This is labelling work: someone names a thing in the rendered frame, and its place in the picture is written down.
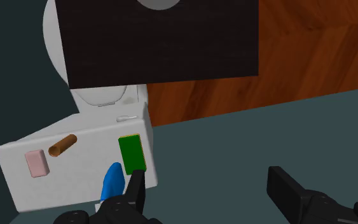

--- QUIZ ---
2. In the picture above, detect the blue bottle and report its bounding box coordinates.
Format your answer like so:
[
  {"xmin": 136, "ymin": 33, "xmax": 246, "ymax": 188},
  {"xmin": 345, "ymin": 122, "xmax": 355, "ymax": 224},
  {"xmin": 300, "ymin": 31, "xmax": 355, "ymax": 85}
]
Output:
[{"xmin": 100, "ymin": 162, "xmax": 126, "ymax": 202}]

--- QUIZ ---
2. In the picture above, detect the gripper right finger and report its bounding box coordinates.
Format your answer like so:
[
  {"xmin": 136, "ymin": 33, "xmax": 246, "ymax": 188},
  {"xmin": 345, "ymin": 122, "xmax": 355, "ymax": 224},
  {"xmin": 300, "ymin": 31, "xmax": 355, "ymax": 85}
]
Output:
[{"xmin": 266, "ymin": 165, "xmax": 358, "ymax": 224}]

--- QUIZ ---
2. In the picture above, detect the brown cardboard tube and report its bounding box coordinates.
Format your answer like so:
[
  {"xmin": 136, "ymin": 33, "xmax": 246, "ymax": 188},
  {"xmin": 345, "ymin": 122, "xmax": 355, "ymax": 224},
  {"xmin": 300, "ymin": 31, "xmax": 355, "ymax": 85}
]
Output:
[{"xmin": 48, "ymin": 134, "xmax": 78, "ymax": 158}]

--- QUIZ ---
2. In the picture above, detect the pink soap bar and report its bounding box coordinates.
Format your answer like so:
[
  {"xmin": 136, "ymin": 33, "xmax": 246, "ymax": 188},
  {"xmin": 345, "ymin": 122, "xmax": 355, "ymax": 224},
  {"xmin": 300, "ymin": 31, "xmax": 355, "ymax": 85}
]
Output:
[{"xmin": 24, "ymin": 149, "xmax": 50, "ymax": 179}]

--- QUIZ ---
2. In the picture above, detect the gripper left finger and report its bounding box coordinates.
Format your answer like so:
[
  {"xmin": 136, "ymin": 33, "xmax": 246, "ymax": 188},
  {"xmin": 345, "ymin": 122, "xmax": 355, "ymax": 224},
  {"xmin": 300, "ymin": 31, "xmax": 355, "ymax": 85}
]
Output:
[{"xmin": 53, "ymin": 169, "xmax": 163, "ymax": 224}]

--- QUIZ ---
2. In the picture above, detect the green sponge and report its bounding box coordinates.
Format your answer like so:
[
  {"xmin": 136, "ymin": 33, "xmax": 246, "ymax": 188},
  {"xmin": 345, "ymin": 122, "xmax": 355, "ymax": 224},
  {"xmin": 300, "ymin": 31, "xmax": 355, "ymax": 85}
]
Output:
[{"xmin": 118, "ymin": 134, "xmax": 148, "ymax": 176}]

